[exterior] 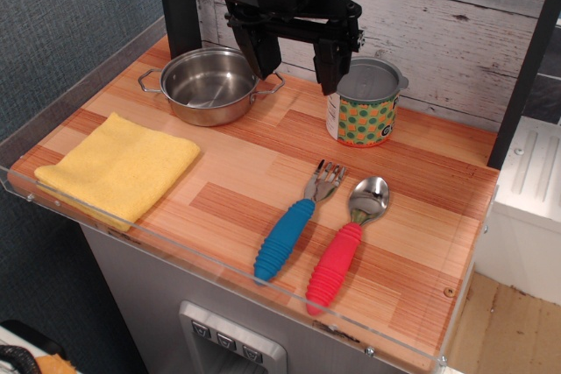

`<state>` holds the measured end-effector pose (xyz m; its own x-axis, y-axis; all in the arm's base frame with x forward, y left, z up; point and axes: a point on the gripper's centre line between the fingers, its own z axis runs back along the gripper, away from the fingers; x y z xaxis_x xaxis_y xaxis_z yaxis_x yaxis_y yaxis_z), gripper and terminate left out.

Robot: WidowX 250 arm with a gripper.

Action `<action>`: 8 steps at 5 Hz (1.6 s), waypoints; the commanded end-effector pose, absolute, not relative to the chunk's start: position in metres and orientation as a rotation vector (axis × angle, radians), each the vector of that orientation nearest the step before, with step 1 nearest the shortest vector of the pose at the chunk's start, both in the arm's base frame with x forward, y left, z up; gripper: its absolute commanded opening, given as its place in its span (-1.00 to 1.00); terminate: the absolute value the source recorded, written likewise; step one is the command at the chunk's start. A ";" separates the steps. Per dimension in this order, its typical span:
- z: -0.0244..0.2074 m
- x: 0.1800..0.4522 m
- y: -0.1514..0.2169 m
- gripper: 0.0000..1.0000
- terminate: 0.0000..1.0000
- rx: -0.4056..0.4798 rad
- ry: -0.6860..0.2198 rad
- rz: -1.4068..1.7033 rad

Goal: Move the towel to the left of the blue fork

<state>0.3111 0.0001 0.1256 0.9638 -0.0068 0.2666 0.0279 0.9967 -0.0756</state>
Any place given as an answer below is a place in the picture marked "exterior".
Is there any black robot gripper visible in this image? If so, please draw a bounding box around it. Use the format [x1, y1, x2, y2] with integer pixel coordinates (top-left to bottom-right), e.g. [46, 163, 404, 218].
[224, 0, 363, 95]

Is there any yellow towel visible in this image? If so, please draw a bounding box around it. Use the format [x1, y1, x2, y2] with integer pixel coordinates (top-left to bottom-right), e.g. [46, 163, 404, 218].
[34, 112, 200, 232]

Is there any patterned can with grey lid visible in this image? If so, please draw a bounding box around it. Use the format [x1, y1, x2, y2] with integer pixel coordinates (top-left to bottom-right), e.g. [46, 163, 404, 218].
[326, 57, 408, 148]

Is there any small steel pot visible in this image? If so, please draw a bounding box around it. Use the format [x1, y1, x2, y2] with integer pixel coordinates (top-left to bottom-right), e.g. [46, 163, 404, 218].
[138, 46, 285, 127]

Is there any clear acrylic table guard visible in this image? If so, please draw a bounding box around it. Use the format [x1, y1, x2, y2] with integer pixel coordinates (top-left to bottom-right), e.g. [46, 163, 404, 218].
[1, 21, 498, 373]

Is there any grey toy fridge cabinet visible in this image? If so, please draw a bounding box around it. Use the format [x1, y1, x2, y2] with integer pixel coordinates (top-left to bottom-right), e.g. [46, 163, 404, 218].
[81, 222, 422, 374]

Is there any silver dispenser button panel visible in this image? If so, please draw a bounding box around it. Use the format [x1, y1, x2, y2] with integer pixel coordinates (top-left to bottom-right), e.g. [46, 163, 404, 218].
[179, 300, 288, 373]

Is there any black vertical frame post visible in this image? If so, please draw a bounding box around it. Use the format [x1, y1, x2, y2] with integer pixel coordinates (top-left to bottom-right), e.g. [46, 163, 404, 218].
[162, 0, 202, 58]

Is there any red handled spoon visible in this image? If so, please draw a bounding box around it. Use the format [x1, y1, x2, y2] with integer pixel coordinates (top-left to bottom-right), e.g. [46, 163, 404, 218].
[305, 176, 390, 316]

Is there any blue handled fork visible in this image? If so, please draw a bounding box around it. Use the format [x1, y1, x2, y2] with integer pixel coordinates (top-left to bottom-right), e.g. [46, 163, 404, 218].
[253, 159, 347, 282]

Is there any black right frame post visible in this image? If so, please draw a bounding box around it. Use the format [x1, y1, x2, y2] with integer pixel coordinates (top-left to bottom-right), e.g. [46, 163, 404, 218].
[487, 0, 560, 170]

